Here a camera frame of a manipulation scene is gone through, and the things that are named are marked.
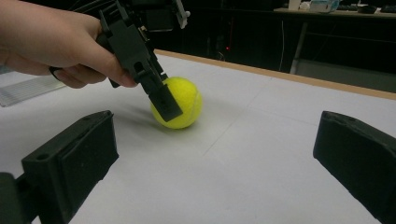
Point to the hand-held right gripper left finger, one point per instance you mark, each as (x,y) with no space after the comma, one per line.
(77,155)

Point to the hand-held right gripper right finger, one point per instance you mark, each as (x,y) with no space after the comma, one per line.
(361,161)

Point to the yellow tennis ball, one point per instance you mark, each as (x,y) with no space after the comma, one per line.
(190,96)

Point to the clear plastic tray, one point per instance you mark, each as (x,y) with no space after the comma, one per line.
(28,90)

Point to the white table cover board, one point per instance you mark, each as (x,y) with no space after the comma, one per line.
(249,171)

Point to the dark desk object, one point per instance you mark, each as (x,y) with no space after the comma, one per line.
(367,9)

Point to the teal packet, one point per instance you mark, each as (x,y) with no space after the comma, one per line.
(323,5)

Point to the white metal desk frame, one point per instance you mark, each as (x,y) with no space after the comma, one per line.
(299,46)

